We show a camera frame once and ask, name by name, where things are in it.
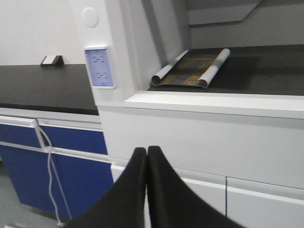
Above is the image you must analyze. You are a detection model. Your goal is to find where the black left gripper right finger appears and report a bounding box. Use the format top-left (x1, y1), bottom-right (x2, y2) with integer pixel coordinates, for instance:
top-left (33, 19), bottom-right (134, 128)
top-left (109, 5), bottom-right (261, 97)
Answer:
top-left (147, 146), bottom-right (241, 228)

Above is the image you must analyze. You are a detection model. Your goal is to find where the blue lab bench cabinet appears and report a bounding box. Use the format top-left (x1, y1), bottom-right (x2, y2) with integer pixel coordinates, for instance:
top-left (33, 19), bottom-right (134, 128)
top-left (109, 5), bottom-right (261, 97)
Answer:
top-left (0, 64), bottom-right (113, 219)

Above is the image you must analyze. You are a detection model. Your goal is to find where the white wall power socket panel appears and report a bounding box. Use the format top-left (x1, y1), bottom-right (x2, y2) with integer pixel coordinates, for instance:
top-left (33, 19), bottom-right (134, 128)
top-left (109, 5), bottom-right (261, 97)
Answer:
top-left (84, 46), bottom-right (115, 89)

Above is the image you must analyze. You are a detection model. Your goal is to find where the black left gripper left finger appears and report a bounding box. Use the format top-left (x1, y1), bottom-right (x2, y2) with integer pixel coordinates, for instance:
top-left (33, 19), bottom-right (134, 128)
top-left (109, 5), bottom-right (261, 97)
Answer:
top-left (64, 147), bottom-right (147, 228)

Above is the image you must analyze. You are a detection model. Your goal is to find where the rolled paper poster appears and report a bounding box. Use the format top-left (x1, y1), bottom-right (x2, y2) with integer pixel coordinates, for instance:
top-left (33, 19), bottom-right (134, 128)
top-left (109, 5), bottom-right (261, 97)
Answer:
top-left (151, 48), bottom-right (230, 88)

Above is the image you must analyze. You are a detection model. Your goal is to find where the white hanging cable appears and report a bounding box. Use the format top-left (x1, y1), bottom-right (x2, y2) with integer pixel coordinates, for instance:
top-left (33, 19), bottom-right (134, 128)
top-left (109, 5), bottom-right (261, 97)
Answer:
top-left (35, 120), bottom-right (72, 227)

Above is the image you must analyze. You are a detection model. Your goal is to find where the white fume hood base cabinet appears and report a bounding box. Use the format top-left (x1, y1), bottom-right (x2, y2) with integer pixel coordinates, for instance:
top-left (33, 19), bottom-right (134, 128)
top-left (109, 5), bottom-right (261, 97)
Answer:
top-left (94, 89), bottom-right (304, 228)

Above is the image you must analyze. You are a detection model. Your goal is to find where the round white wall cap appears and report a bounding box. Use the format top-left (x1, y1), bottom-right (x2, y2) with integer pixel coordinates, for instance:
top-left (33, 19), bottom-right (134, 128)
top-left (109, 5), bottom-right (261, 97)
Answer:
top-left (81, 7), bottom-right (99, 28)

